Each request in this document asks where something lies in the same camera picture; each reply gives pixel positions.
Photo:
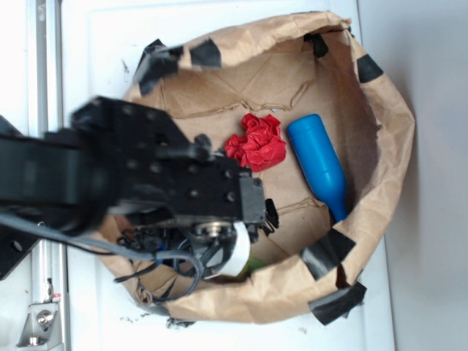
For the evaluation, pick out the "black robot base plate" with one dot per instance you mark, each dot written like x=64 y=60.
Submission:
x=15 y=243

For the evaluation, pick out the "green plush frog toy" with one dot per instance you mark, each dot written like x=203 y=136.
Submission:
x=252 y=265

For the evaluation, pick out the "red crumpled paper ball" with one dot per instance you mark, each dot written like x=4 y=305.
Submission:
x=261 y=147

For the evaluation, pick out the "aluminium frame rail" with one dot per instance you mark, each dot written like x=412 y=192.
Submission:
x=45 y=111

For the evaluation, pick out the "blue plastic bottle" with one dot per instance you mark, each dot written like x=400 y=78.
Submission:
x=319 y=163

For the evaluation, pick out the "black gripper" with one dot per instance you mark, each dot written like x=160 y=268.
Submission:
x=197 y=208

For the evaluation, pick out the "silver corner bracket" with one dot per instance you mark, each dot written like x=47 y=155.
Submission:
x=42 y=328

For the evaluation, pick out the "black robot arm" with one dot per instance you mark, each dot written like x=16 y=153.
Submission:
x=74 y=175

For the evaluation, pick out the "brown paper bag bin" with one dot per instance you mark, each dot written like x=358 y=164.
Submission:
x=291 y=66

